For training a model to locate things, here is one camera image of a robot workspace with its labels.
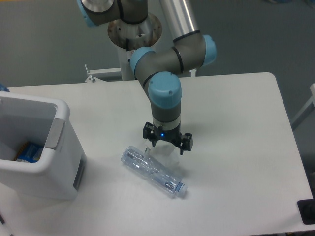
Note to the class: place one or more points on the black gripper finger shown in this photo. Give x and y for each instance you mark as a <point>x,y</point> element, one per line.
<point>183,142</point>
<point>149,133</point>

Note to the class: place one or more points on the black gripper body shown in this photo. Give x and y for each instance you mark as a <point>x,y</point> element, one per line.
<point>173,136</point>

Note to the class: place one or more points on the white paper wrapper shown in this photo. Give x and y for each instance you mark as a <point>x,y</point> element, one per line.
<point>163,152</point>

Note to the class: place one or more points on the clear plastic water bottle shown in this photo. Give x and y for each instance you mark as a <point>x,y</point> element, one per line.
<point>150,168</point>

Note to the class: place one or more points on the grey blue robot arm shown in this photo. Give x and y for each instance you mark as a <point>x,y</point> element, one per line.
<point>157,73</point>

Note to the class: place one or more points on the white trash can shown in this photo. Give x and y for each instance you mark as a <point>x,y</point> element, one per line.
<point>44,121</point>

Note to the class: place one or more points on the blue packaging in bin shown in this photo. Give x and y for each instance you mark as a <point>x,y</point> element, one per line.
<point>29,153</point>

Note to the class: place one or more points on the black clamp at table edge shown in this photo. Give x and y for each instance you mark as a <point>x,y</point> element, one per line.
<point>307,211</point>

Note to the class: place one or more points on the blue object at left edge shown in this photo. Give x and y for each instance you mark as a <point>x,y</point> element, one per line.
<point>4,88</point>

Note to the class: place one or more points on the white pedestal base frame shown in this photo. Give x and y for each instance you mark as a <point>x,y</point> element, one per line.
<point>105,72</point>

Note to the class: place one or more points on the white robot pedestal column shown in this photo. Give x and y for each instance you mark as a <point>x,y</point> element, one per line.
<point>129,37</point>

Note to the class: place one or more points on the white frame at right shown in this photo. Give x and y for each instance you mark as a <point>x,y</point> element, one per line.
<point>306,109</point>

